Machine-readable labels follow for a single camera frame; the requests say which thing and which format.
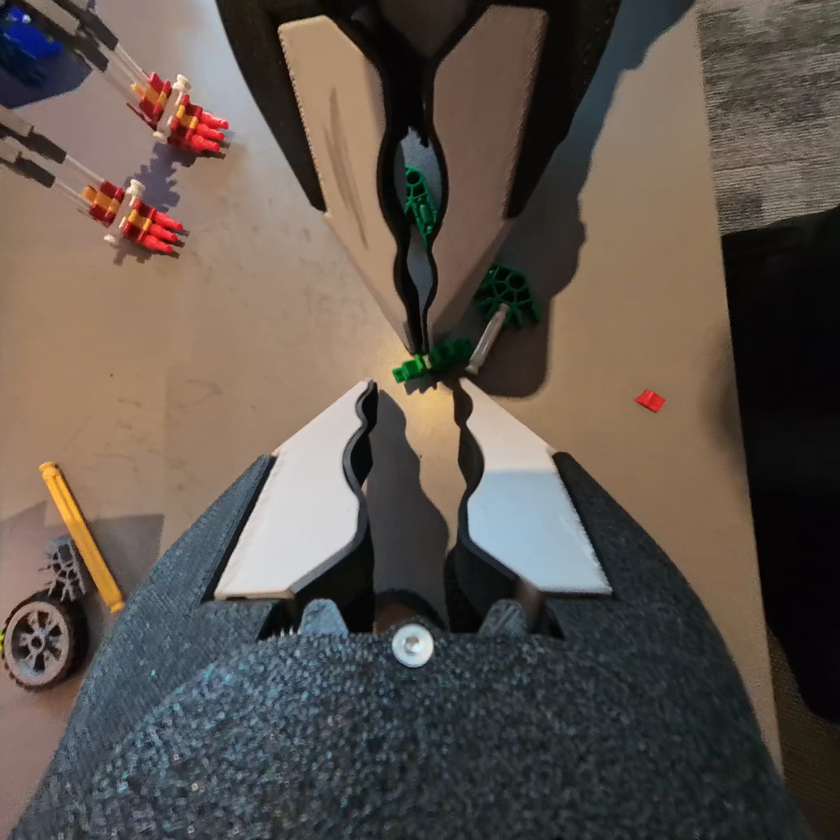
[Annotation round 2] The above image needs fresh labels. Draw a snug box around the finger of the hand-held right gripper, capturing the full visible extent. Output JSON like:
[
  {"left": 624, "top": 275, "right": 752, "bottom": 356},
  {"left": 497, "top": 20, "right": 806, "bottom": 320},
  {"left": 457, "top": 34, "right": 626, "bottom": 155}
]
[
  {"left": 420, "top": 5, "right": 551, "bottom": 337},
  {"left": 277, "top": 14, "right": 424, "bottom": 355}
]

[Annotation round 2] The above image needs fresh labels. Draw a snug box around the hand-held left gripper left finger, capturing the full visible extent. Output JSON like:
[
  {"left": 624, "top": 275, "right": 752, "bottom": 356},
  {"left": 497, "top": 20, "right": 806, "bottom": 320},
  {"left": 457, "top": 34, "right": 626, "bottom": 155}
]
[{"left": 214, "top": 378, "right": 382, "bottom": 602}]

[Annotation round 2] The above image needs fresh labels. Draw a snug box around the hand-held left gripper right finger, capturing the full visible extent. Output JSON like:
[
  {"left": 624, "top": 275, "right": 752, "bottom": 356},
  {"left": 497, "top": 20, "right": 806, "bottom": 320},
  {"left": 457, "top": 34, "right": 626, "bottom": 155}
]
[{"left": 451, "top": 378, "right": 614, "bottom": 616}]

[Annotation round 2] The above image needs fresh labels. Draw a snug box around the green toy connector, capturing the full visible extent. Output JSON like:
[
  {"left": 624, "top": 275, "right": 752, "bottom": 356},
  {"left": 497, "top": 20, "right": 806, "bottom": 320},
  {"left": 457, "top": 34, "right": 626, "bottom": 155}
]
[
  {"left": 392, "top": 336, "right": 475, "bottom": 389},
  {"left": 474, "top": 262, "right": 543, "bottom": 329}
]

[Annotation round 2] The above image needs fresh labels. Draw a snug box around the long yellow toy rod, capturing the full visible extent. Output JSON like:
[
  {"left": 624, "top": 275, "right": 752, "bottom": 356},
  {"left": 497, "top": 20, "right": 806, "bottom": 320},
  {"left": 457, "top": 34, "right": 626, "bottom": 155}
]
[{"left": 38, "top": 461, "right": 126, "bottom": 614}]

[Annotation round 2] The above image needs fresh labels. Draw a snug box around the grey toy connector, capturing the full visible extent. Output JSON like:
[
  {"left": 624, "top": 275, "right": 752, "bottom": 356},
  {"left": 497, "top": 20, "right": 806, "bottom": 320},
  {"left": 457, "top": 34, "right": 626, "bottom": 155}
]
[{"left": 41, "top": 535, "right": 91, "bottom": 601}]

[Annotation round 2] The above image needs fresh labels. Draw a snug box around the person's black clothing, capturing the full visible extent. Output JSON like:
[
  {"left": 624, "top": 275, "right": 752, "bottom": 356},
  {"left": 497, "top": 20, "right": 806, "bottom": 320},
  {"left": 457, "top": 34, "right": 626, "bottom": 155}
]
[{"left": 722, "top": 206, "right": 840, "bottom": 723}]

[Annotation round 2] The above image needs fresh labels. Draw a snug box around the toy wheel with black tire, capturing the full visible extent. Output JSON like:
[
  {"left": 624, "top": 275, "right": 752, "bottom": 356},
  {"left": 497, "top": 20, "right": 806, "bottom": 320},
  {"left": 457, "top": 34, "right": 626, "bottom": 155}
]
[{"left": 0, "top": 588, "right": 89, "bottom": 690}]

